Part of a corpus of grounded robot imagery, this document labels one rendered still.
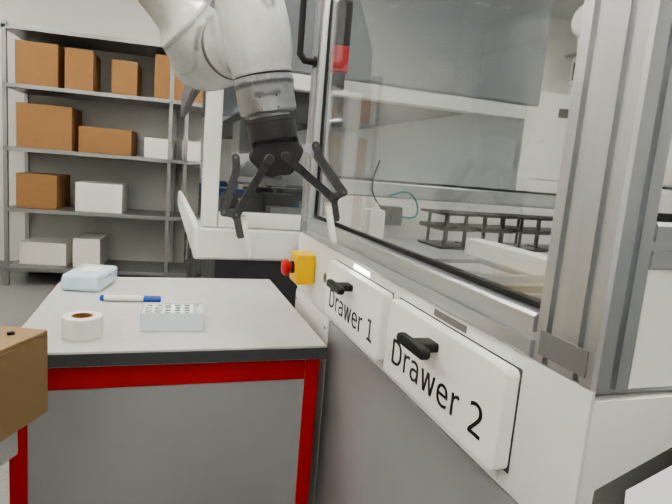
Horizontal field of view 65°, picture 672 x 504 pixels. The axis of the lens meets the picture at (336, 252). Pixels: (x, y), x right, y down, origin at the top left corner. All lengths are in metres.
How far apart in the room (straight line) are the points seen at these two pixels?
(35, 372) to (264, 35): 0.54
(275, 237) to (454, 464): 1.17
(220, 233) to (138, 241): 3.49
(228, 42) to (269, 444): 0.77
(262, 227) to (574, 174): 1.30
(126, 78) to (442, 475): 4.30
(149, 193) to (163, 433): 4.11
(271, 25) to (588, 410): 0.62
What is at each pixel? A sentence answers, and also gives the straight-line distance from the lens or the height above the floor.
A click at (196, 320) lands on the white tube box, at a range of 1.14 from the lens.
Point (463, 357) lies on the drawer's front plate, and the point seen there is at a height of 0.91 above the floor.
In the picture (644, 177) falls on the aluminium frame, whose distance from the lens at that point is 0.50.
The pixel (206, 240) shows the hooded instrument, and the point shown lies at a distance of 1.70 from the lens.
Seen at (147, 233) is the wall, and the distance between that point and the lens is 5.15.
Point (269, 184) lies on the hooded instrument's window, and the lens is 1.73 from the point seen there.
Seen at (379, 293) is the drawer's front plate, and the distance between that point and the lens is 0.84.
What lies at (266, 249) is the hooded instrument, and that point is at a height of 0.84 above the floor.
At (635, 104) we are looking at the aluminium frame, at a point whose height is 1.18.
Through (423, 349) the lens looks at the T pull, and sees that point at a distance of 0.64.
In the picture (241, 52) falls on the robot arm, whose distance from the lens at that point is 0.81.
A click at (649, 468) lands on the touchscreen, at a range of 0.30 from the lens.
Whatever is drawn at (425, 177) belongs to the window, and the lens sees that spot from 0.79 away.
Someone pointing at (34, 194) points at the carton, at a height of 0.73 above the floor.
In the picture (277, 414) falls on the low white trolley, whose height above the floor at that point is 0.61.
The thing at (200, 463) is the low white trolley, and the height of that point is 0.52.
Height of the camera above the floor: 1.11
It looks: 9 degrees down
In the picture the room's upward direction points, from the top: 5 degrees clockwise
